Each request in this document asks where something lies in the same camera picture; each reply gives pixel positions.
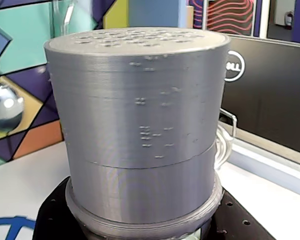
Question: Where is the white cable bundle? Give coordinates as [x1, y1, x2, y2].
[213, 124, 235, 172]

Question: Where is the steel ladle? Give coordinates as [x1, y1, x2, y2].
[0, 9, 25, 132]

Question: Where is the gray cylindrical salt shaker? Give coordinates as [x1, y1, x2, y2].
[43, 27, 232, 237]

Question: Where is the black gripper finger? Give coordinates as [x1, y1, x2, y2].
[37, 178, 93, 240]
[202, 187, 300, 240]

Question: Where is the black Dell monitor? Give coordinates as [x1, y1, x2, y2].
[219, 33, 300, 171]

